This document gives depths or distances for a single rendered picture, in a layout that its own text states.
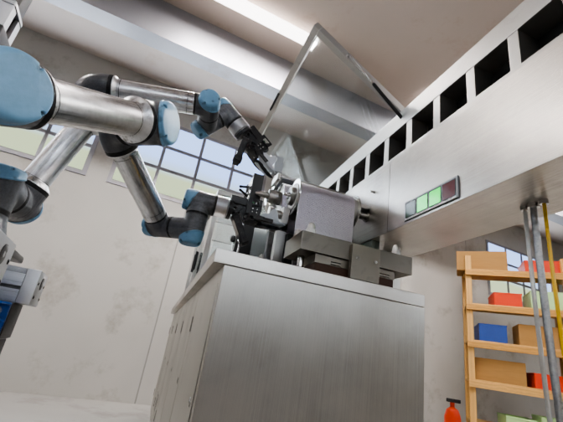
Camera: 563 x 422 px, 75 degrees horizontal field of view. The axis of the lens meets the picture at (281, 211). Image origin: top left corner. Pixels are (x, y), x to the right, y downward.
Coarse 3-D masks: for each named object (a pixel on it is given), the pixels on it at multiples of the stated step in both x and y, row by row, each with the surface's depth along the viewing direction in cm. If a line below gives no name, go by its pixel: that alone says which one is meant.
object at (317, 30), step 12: (312, 36) 155; (324, 36) 152; (336, 48) 152; (300, 60) 169; (348, 60) 152; (360, 72) 152; (288, 84) 184; (372, 84) 150; (276, 96) 196; (384, 96) 149; (276, 108) 205; (396, 108) 153
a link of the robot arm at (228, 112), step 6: (222, 102) 143; (228, 102) 144; (222, 108) 143; (228, 108) 143; (234, 108) 145; (222, 114) 142; (228, 114) 143; (234, 114) 143; (228, 120) 143; (234, 120) 143; (228, 126) 144
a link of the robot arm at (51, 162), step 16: (64, 128) 125; (48, 144) 123; (64, 144) 123; (80, 144) 128; (48, 160) 120; (64, 160) 123; (32, 176) 117; (48, 176) 120; (32, 192) 116; (48, 192) 120; (32, 208) 117
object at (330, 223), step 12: (300, 204) 139; (300, 216) 138; (312, 216) 140; (324, 216) 141; (336, 216) 143; (348, 216) 145; (300, 228) 136; (324, 228) 140; (336, 228) 141; (348, 228) 143; (348, 240) 141
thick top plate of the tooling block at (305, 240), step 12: (288, 240) 126; (300, 240) 114; (312, 240) 115; (324, 240) 116; (336, 240) 117; (288, 252) 123; (300, 252) 117; (312, 252) 115; (324, 252) 115; (336, 252) 116; (348, 252) 117; (384, 252) 121; (384, 264) 120; (396, 264) 122; (408, 264) 123; (396, 276) 127
